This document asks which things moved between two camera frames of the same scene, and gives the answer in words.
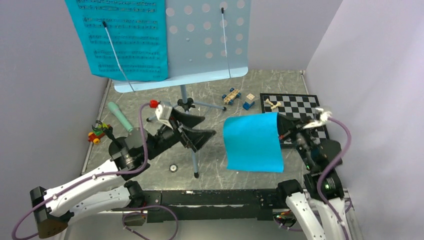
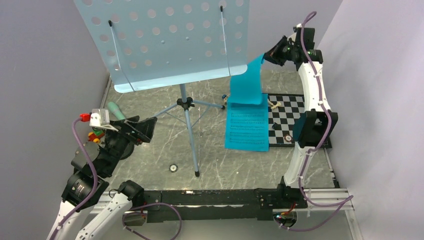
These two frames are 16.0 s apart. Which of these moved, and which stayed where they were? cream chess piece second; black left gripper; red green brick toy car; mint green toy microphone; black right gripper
Moved: black right gripper; black left gripper
Stayed: cream chess piece second; mint green toy microphone; red green brick toy car
